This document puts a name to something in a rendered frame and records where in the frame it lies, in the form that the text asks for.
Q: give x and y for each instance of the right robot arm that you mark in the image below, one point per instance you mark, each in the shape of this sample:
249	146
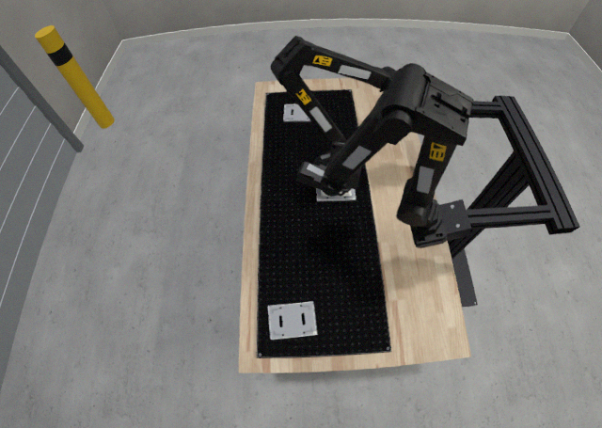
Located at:
291	62

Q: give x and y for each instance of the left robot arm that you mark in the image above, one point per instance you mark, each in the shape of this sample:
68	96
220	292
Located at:
419	103

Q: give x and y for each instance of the black perforated optical breadboard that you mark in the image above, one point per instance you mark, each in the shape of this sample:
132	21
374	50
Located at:
321	251

